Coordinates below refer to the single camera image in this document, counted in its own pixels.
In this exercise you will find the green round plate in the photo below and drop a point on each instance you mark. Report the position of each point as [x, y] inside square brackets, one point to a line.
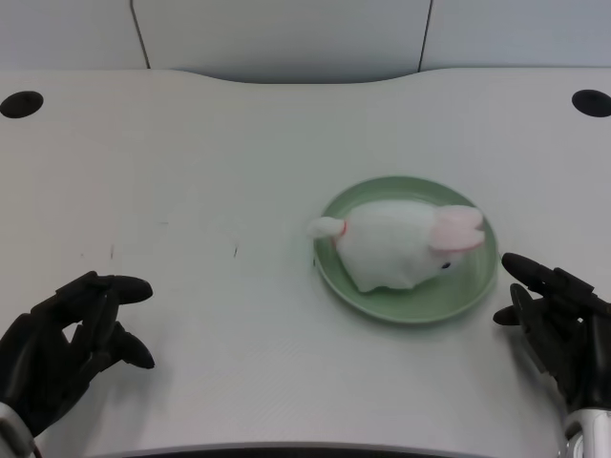
[458, 291]

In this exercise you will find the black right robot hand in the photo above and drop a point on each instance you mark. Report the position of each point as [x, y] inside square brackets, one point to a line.
[558, 329]

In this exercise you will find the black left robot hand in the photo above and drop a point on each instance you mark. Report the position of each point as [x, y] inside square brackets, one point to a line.
[52, 343]

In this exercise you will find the white plush rabbit doll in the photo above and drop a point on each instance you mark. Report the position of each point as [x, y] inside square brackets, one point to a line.
[396, 248]

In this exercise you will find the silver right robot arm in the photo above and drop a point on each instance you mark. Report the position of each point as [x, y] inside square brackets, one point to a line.
[589, 434]

